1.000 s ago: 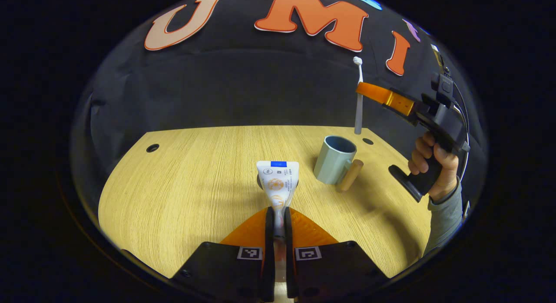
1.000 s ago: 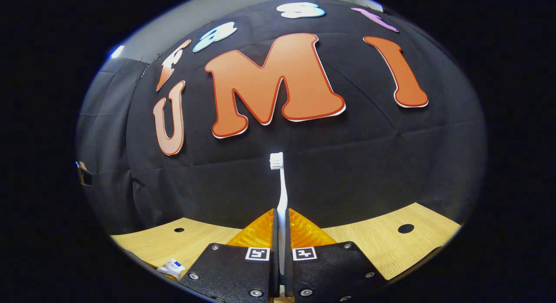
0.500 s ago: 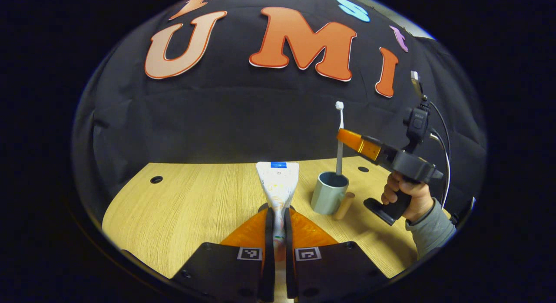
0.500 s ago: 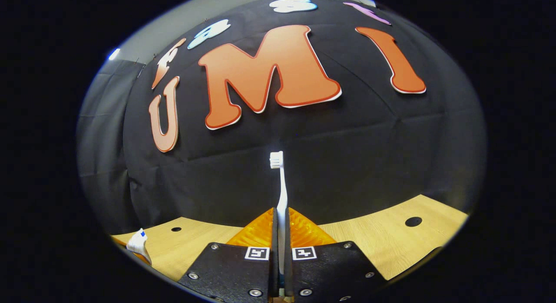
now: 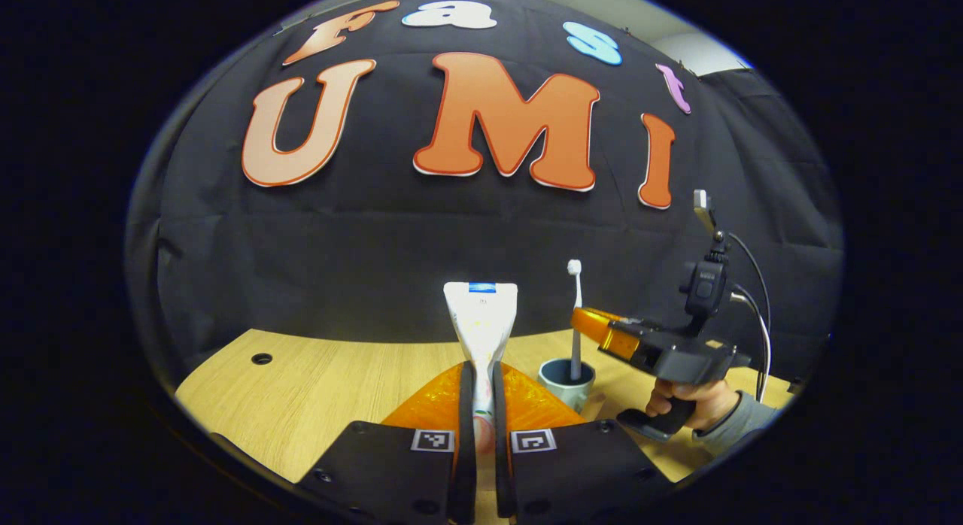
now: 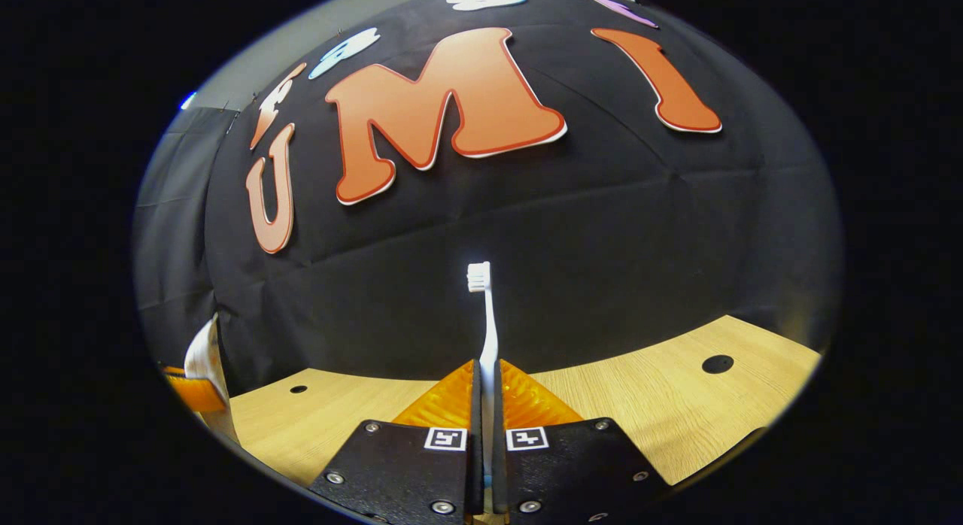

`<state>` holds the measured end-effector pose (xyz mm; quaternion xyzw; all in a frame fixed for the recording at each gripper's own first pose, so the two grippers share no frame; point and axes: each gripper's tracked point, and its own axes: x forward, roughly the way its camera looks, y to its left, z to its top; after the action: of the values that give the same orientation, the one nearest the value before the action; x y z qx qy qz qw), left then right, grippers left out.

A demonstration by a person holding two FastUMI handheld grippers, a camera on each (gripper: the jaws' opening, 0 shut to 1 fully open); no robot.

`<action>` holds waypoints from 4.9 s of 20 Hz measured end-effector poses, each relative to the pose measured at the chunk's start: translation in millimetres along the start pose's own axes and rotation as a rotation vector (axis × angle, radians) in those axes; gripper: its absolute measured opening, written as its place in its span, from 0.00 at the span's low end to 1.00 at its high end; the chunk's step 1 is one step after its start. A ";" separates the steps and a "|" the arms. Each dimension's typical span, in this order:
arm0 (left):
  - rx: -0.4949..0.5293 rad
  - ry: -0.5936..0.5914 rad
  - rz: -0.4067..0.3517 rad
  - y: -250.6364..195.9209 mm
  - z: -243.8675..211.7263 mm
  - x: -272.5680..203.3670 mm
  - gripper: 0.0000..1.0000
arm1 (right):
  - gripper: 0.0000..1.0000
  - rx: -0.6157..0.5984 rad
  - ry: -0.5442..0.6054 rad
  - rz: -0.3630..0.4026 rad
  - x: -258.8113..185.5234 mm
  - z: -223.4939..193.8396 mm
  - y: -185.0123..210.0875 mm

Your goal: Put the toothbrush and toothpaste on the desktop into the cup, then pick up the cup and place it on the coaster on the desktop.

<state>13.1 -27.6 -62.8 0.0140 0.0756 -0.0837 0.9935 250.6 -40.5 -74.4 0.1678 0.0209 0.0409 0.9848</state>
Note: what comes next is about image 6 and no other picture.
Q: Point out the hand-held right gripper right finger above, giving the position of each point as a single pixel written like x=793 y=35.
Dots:
x=572 y=465

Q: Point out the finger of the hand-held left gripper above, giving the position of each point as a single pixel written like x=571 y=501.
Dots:
x=197 y=393

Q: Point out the black backdrop cloth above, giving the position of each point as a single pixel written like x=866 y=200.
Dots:
x=564 y=247

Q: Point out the ceiling light strip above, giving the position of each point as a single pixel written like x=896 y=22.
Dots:
x=188 y=100

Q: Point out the white toothbrush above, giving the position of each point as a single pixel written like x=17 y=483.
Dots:
x=489 y=337

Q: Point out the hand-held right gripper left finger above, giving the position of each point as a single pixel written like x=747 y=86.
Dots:
x=410 y=468

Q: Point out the white toothpaste tube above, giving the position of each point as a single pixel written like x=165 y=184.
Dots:
x=203 y=352

